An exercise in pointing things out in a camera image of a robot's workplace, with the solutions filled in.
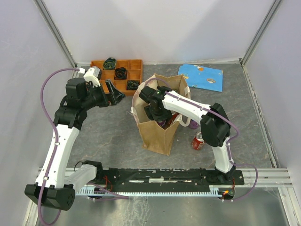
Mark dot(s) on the purple Fanta can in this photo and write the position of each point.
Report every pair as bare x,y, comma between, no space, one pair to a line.
162,124

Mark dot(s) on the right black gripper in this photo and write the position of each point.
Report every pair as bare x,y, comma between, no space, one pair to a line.
167,115

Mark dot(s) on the left aluminium frame post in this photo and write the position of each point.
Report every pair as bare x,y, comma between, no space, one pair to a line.
54,30

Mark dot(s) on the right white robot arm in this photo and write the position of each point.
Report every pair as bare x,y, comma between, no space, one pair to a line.
214,123

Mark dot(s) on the red cola can front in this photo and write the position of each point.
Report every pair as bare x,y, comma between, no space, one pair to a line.
198,141

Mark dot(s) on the brown canvas tote bag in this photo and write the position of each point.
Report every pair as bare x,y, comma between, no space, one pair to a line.
155,138

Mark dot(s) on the blue patterned cloth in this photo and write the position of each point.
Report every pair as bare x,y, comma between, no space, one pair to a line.
202,77

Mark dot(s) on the orange compartment tray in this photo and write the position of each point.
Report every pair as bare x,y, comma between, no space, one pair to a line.
134,72

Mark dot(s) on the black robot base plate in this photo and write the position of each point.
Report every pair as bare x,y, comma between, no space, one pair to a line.
165,180

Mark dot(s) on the black rolled sock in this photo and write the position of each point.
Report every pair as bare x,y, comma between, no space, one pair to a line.
132,85
109,64
120,73

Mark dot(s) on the black rolled sock middle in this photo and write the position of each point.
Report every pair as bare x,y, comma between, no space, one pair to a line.
120,73

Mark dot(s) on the purple soda can left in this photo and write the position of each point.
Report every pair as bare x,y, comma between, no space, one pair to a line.
193,124

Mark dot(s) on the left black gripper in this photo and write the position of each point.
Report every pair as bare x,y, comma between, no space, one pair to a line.
108,99

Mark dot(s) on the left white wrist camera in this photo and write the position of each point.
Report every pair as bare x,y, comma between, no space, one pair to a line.
91,75

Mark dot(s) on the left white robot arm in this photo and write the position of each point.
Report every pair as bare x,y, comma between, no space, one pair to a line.
51,188

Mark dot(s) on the right aluminium frame post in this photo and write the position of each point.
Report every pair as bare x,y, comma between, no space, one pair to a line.
260,32

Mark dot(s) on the black rolled sock top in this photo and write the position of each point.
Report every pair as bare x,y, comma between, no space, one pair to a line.
109,64

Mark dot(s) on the aluminium frame post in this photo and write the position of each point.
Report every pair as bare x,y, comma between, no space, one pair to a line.
54,30
260,32

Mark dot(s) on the black rolled sock right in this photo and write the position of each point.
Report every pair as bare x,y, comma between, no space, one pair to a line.
132,85

